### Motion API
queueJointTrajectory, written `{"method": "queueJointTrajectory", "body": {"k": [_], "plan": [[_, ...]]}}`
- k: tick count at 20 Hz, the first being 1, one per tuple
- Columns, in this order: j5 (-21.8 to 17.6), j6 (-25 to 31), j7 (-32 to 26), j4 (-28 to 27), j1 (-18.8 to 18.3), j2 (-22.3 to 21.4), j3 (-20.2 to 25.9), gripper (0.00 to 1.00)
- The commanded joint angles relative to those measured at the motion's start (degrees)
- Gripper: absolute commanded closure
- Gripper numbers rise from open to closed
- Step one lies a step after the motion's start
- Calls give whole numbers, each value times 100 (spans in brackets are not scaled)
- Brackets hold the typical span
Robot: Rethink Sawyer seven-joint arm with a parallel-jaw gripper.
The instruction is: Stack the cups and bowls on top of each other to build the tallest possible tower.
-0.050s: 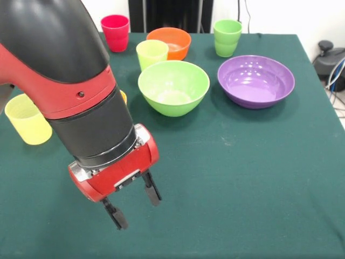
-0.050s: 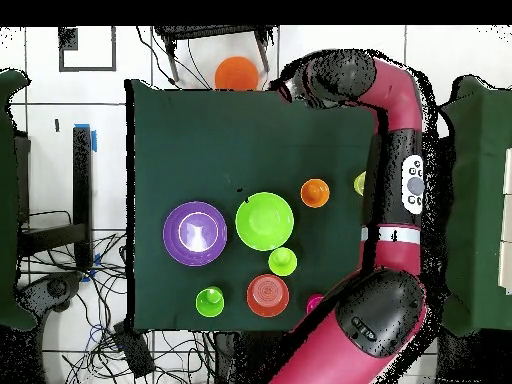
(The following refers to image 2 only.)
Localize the large yellow-orange bowl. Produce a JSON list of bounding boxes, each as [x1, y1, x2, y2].
[[214, 55, 261, 92]]

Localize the green bowl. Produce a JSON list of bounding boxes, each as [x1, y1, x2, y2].
[[234, 191, 296, 252]]

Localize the lime yellow cup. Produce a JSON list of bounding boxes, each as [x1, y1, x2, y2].
[[267, 246, 299, 278]]

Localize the orange cup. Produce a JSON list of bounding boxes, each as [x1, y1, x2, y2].
[[299, 178, 332, 209]]

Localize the red-orange bowl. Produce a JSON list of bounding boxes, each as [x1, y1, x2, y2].
[[245, 273, 291, 319]]

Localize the purple bowl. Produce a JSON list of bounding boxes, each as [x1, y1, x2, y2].
[[162, 200, 228, 268]]

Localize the dark green tablecloth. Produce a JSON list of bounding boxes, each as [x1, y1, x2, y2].
[[124, 78, 413, 335]]

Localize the green cup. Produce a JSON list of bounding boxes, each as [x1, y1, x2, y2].
[[194, 286, 226, 319]]

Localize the red cup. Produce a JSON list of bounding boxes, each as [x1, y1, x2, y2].
[[305, 293, 326, 315]]

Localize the blue tape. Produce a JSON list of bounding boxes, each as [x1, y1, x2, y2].
[[74, 122, 99, 153]]

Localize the black power strip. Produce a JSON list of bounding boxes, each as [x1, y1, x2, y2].
[[113, 321, 155, 379]]

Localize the green cloth side table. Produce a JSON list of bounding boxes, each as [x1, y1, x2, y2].
[[435, 74, 512, 338], [0, 68, 37, 332]]

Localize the white boxes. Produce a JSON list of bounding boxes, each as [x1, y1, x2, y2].
[[497, 146, 512, 296]]

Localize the black desk frame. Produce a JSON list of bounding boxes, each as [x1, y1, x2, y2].
[[17, 125, 96, 273]]

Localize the tangle of cables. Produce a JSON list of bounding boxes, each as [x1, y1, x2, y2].
[[17, 209, 217, 384]]

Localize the black square floor frame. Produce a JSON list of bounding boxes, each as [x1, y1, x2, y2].
[[58, 25, 118, 74]]

